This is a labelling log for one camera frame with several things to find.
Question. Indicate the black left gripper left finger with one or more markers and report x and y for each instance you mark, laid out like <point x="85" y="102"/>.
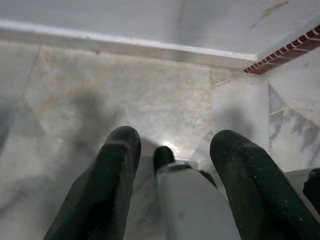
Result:
<point x="105" y="180"/>

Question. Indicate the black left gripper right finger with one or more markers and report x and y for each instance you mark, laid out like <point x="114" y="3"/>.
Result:
<point x="250" y="180"/>

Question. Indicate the grey robot leg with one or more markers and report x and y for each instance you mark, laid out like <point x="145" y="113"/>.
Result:
<point x="190" y="200"/>

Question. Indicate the red brick wall strip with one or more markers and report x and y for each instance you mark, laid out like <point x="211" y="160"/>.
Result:
<point x="282" y="52"/>

